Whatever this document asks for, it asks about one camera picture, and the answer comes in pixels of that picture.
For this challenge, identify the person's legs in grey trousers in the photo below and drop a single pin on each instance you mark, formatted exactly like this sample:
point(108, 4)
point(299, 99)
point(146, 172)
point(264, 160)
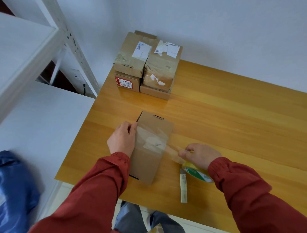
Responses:
point(144, 219)

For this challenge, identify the white metal shelf rack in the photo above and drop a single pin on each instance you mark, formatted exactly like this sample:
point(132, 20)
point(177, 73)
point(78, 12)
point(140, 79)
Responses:
point(38, 79)

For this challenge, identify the taped box with white label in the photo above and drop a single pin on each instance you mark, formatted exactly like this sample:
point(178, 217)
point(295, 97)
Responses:
point(134, 56)

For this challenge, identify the person's right thumb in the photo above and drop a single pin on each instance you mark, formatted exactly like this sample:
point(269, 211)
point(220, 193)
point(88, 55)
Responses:
point(186, 153)

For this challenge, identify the person's right forearm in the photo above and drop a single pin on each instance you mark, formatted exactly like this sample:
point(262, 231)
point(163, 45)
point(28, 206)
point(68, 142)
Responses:
point(254, 199)

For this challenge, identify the person's left hand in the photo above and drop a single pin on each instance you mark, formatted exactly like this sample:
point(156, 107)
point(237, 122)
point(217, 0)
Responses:
point(121, 141)

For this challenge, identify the person's left forearm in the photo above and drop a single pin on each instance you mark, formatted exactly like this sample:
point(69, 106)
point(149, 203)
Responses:
point(88, 194)

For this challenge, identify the person's right hand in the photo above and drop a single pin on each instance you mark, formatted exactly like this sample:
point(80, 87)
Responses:
point(201, 156)

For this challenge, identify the blue plastic bag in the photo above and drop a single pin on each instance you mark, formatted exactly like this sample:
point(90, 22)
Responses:
point(15, 192)

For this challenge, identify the brown box with red label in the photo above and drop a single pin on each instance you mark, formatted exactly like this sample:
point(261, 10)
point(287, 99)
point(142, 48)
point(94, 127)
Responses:
point(127, 82)

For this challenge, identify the plain brown cardboard box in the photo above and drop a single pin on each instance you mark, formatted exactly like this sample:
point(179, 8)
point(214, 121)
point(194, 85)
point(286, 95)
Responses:
point(151, 148)

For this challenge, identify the flat plain brown box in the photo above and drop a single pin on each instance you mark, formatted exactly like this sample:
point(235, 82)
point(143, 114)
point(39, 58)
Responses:
point(155, 92)

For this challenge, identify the person's left thumb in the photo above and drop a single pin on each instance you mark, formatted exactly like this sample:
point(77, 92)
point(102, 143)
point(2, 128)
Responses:
point(133, 129)

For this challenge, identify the taped box with torn label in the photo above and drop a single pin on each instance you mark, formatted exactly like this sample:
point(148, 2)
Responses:
point(162, 67)

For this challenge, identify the white utility knife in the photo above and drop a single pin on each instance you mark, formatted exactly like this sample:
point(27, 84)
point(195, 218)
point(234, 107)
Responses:
point(183, 186)

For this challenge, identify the clear packing tape roll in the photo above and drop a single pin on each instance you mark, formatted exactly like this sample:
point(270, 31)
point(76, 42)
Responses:
point(195, 171)

